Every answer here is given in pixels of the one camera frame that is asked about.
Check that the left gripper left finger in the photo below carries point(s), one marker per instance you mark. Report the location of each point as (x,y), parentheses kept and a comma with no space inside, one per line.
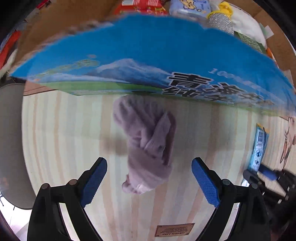
(46,221)

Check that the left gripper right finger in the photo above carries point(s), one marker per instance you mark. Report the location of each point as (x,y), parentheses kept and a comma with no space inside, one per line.
(251,222)

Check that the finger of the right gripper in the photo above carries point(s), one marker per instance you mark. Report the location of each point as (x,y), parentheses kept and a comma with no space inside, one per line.
(269,173)
(254,180)

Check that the long blue snack wrapper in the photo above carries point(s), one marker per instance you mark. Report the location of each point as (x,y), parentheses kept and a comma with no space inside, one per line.
(259,148)

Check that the lilac towel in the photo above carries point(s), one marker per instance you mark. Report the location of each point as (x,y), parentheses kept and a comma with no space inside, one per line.
(150,129)

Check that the green snack packet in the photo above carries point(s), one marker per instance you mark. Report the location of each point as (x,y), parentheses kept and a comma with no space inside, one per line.
(250,42)

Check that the white cloth with lettering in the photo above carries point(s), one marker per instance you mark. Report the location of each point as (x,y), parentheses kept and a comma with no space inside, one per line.
(245,24)

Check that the yellow silver mesh scrubber pack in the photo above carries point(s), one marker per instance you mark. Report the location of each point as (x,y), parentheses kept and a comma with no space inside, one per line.
(221,19)

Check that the light blue tissue pack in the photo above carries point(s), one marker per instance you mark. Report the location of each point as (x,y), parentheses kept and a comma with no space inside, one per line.
(190,8)

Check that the red snack packet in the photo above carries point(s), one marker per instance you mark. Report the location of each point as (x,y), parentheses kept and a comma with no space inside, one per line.
(147,7)

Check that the orange snack packet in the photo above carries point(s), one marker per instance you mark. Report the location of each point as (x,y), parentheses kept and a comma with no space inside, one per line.
(270,54)

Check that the grey chair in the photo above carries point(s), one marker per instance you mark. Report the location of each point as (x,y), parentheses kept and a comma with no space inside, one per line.
(15,183)

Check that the brown label tag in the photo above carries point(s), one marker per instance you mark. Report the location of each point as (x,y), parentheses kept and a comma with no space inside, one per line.
(173,230)

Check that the striped mat with cat print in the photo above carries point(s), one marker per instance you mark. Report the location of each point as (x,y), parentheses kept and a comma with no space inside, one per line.
(63,135)

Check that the cardboard box with blue print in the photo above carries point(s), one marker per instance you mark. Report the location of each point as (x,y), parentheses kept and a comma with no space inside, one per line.
(83,48)

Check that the red plastic bag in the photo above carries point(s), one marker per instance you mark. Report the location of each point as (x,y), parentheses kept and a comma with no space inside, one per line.
(8,46)

